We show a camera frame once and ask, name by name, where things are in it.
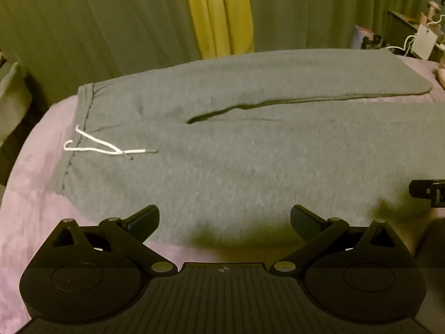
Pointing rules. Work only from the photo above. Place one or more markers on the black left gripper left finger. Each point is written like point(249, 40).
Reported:
point(87, 274)

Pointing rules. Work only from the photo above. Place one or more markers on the green curtain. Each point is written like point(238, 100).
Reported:
point(63, 44)

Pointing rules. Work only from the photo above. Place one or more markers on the purple patterned bag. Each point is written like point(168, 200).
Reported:
point(364, 39)

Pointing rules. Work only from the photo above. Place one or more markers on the grey sweatpants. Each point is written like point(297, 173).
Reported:
point(139, 139)

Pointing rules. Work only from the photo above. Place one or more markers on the white tag card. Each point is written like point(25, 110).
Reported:
point(424, 42)

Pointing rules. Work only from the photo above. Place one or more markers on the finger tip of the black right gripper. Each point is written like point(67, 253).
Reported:
point(431, 190)

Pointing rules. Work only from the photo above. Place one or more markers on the pink bedside lamp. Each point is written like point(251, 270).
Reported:
point(433, 16)

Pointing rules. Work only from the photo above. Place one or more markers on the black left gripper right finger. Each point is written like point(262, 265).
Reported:
point(363, 275)

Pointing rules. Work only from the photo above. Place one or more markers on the dark nightstand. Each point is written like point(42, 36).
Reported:
point(399, 27)

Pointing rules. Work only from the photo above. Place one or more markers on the pink fleece bed blanket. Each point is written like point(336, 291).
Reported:
point(250, 224)

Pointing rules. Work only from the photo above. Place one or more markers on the yellow curtain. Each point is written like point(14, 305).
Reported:
point(222, 27)

